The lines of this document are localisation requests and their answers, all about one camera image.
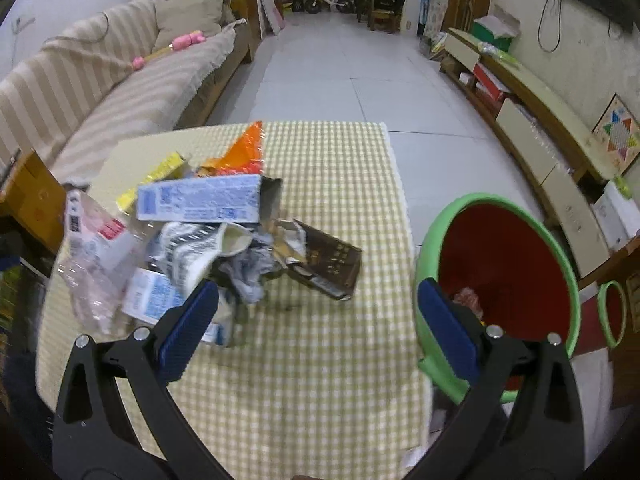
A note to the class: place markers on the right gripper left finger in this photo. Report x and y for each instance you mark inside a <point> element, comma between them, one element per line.
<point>93,437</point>

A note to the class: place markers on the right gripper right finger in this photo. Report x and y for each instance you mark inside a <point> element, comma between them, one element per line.
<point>521,418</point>

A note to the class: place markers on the blue white milk carton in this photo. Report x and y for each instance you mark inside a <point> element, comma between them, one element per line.
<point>150,294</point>

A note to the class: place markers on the crushed clear plastic bottle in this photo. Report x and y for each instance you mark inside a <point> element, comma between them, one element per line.
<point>103,254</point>

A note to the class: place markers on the crushed patterned paper cup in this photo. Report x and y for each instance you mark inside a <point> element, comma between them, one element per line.
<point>187,251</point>

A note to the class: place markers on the yellow carton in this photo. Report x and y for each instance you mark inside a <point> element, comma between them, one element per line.
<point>173,166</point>

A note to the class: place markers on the brown cigarette pack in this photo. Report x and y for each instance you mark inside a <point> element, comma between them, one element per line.
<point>331,266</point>

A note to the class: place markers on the long blue toothpaste box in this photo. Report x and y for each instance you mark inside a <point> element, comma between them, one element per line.
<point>241,199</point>

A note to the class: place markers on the pink foil snack wrapper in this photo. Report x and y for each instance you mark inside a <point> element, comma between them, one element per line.
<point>466,297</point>

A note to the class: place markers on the grey paper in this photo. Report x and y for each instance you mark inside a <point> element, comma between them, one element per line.
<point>248,270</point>

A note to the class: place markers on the small red green-rimmed bin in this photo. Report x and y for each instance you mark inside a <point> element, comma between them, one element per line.
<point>604,316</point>

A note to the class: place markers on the large red green-rimmed bin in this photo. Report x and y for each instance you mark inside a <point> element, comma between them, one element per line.
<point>524,280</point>

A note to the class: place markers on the white shoe box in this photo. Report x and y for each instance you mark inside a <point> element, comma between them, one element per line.
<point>617,216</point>

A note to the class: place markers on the wooden side table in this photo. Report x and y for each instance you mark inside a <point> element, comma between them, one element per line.
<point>35,200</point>

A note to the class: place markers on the long tv cabinet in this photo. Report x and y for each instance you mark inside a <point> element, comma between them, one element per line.
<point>556,152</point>

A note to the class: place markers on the chinese checkers board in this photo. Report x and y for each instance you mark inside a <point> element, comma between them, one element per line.
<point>617,132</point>

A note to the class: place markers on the orange snack wrapper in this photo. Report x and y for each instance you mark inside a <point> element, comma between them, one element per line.
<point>243,157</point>

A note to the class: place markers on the striped beige sofa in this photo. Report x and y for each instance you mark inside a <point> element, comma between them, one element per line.
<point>79,95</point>

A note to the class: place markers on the green white box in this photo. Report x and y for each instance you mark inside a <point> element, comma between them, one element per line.
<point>498,28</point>

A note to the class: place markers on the pink toy wand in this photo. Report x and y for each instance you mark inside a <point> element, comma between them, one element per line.
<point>178,44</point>

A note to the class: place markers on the beige sofa cushion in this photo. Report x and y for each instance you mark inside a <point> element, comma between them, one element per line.
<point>175,18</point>

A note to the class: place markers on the white balance bike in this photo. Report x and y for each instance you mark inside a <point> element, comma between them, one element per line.
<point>341,6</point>

